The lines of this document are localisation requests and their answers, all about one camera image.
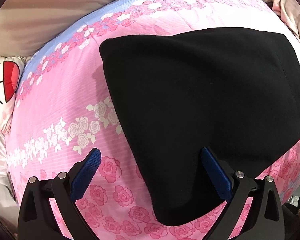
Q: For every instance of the beige cloth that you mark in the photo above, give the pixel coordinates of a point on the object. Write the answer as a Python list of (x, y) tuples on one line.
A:
[(287, 7)]

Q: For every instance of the cartoon face pillow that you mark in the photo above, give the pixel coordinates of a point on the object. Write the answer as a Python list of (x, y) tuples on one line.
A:
[(11, 80)]

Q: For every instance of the pink rose print blanket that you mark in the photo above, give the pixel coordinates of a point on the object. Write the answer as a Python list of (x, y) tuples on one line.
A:
[(65, 92)]

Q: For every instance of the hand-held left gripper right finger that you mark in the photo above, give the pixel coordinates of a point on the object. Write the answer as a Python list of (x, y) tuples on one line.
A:
[(215, 175)]

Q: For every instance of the black pants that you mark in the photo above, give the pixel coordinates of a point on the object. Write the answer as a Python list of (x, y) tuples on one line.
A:
[(190, 92)]

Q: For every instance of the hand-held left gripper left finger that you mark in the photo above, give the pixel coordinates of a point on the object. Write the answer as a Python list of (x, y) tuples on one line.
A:
[(86, 175)]

